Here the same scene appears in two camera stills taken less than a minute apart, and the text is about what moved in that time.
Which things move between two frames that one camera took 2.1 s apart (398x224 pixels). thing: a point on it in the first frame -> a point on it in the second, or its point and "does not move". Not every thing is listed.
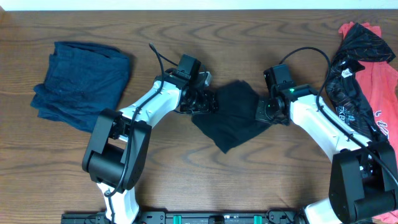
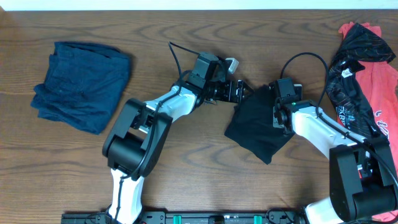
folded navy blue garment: [83, 79] does not move
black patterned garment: [349, 98] does not move
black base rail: [187, 218] does not move
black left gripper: [210, 99] -> [231, 88]
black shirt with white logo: [234, 123] -> [252, 127]
